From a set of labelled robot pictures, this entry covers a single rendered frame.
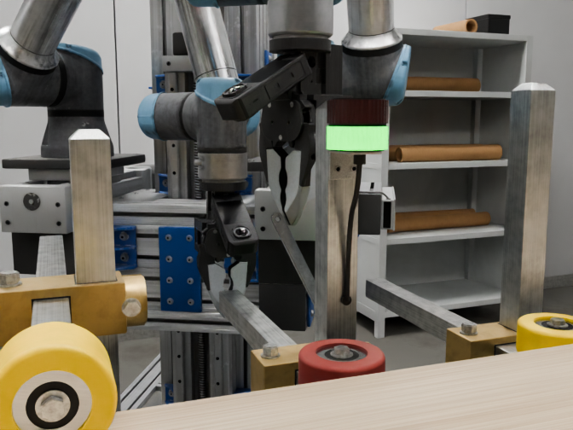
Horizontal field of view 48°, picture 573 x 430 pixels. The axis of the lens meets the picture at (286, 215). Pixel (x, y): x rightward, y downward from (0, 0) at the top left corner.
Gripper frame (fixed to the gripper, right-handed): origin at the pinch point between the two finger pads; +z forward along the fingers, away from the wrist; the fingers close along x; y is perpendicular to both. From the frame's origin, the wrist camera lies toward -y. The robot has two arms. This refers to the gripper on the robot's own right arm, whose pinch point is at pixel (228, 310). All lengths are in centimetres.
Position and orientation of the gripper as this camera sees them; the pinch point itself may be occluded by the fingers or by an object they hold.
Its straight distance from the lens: 101.1
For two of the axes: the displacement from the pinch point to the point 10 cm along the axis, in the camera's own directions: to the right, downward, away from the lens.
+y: -3.4, -1.4, 9.3
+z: 0.0, 9.9, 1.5
